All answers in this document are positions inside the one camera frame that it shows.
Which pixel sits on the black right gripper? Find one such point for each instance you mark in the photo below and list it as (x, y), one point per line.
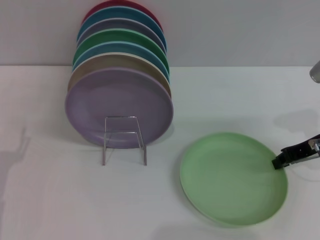
(303, 148)

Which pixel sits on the light green plate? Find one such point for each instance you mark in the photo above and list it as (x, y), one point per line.
(232, 180)

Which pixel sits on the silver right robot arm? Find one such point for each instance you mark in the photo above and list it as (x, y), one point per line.
(316, 72)

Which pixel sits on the clear acrylic plate rack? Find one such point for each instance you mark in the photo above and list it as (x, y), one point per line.
(143, 154)

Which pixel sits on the lilac plate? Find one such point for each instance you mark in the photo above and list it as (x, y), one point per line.
(100, 105)

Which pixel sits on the beige plate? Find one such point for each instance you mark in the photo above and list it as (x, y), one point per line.
(112, 61)

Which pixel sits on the light blue plate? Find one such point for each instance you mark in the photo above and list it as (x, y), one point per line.
(112, 48)

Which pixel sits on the dark green plate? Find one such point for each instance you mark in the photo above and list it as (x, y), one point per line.
(117, 36)

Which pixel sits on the grey purple plate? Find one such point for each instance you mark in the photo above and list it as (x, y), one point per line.
(117, 24)

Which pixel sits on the teal plate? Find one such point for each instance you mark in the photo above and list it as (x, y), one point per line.
(120, 13)

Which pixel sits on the crimson red plate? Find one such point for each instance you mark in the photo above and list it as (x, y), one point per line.
(110, 3)

